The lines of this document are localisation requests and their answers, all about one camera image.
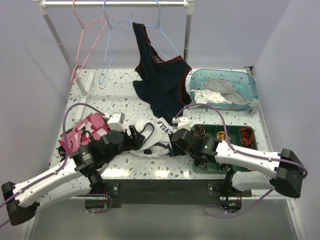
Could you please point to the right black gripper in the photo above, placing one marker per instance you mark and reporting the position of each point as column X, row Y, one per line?
column 176, row 150

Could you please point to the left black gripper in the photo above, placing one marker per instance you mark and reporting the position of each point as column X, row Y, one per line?
column 134, row 142

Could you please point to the white tank top navy trim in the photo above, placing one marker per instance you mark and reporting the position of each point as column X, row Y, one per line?
column 157, row 133

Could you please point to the pink camouflage garment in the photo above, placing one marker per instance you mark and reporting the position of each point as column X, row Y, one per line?
column 94, row 126

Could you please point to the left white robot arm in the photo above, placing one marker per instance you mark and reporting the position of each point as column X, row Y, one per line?
column 78, row 175

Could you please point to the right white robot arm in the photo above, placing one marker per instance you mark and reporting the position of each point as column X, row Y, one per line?
column 282, row 171

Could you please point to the navy tank top red trim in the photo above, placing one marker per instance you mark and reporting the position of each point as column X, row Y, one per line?
column 163, row 83

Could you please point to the blue hanger with navy top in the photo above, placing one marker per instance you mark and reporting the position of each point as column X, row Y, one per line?
column 158, row 27

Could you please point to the rolled floral tie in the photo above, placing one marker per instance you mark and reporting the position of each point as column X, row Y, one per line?
column 199, row 134

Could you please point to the rolled grey black tie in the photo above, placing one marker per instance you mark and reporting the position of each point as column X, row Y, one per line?
column 200, row 165

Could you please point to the rolled yellow tie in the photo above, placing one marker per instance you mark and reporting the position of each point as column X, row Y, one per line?
column 221, row 135

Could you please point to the rolled dotted tie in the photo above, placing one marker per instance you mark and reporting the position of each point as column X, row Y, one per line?
column 226, row 167

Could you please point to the green compartment tray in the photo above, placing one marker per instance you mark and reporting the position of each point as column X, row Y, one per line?
column 214, row 151

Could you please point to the rolled orange black tie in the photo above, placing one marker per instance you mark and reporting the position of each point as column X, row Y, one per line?
column 247, row 137

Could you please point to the grey garment in bin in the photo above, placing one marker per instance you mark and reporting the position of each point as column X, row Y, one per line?
column 228, row 91

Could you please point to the teal plastic bin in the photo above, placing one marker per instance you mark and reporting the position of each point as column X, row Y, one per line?
column 242, row 81

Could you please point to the white clothes rack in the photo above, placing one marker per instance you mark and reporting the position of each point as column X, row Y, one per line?
column 113, row 90

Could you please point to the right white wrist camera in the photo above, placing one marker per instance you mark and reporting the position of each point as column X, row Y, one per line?
column 181, row 122

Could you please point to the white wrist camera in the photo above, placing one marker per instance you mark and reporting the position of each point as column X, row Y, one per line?
column 181, row 122
column 116, row 121

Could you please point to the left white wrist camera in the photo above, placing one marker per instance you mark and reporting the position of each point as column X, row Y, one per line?
column 116, row 121

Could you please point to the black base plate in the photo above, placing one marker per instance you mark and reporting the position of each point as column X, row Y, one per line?
column 168, row 191

